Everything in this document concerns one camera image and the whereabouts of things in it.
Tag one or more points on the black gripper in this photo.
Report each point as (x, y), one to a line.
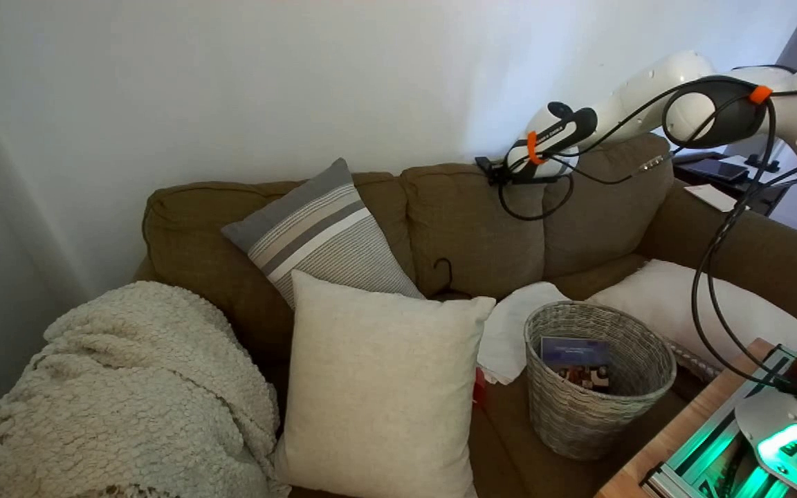
(519, 157)

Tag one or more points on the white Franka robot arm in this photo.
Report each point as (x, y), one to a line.
(656, 84)

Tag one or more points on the blue box in basket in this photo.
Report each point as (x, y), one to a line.
(573, 351)

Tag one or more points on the dark printed item in basket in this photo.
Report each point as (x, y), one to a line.
(594, 377)

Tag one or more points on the grey wicker basket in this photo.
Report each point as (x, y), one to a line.
(581, 419)

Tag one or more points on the brown fabric sofa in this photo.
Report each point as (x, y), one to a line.
(470, 239)

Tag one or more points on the white folded cloth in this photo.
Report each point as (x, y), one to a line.
(504, 335)

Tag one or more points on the grey striped throw pillow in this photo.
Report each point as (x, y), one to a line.
(320, 236)

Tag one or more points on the white long pillow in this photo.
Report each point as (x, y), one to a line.
(664, 305)

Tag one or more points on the small red item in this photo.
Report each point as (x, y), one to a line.
(479, 388)

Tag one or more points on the cream square throw pillow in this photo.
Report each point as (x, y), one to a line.
(380, 388)

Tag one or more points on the white side table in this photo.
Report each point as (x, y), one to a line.
(753, 195)

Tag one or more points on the wooden table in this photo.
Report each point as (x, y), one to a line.
(664, 442)

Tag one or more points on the cream knitted blanket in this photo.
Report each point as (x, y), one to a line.
(131, 388)

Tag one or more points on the aluminium mount with green light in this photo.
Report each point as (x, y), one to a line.
(768, 442)

